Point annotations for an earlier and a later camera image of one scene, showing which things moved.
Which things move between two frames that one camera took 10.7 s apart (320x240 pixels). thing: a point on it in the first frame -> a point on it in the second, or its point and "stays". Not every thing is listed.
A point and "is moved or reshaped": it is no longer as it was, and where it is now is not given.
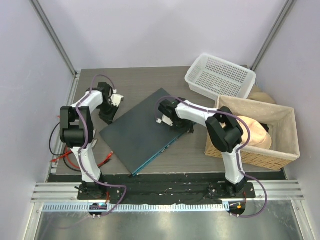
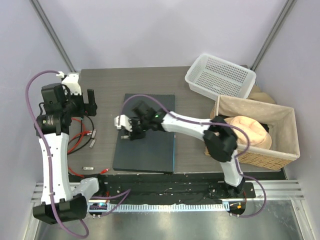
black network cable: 60,154 is moved or reshaped
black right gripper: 188,126 -> 134,134
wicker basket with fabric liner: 282,121 stays
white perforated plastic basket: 212,77 stays
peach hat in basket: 259,137 stays
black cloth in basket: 265,127 stays
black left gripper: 109,119 -> 88,109
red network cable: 106,159 -> 78,175
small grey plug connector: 94,142 is moved or reshaped
